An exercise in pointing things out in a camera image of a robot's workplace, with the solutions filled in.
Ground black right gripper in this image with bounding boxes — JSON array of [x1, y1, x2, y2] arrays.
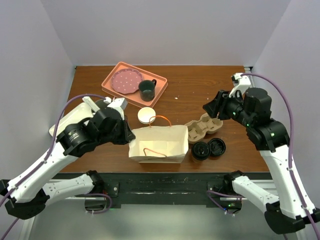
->
[[202, 88, 253, 126]]

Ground black plastic cup lid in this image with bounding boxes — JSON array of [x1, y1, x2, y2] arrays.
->
[[191, 141, 211, 162]]

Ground cream paper gift bag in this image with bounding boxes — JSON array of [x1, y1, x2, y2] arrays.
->
[[128, 123, 189, 164]]

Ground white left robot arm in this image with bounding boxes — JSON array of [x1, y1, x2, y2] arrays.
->
[[0, 94, 135, 220]]

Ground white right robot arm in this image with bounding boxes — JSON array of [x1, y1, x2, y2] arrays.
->
[[203, 72, 320, 235]]

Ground beige pulp cup carrier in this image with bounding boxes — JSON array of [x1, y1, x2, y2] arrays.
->
[[185, 113, 223, 144]]

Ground grey cylindrical utensil holder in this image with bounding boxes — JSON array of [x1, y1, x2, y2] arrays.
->
[[95, 99, 108, 109]]

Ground white rectangular plate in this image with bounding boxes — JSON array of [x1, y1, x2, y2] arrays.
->
[[56, 102, 93, 136]]

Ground pink polka dot plate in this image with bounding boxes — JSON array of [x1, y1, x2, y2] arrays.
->
[[111, 68, 144, 95]]

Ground dark green mug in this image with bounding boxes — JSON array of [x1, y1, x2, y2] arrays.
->
[[138, 79, 157, 102]]

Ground salmon pink serving tray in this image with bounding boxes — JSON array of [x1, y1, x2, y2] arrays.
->
[[101, 62, 168, 108]]

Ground black mounting base plate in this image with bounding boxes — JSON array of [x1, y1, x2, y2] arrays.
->
[[74, 171, 253, 210]]

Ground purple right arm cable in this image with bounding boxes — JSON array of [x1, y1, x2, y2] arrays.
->
[[207, 73, 320, 236]]

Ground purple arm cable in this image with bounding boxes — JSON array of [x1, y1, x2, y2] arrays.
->
[[0, 93, 111, 240], [207, 73, 320, 236]]

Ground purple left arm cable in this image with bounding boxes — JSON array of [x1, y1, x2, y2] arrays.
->
[[0, 93, 111, 240]]

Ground aluminium frame rail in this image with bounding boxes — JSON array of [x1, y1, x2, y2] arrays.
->
[[18, 195, 106, 240]]

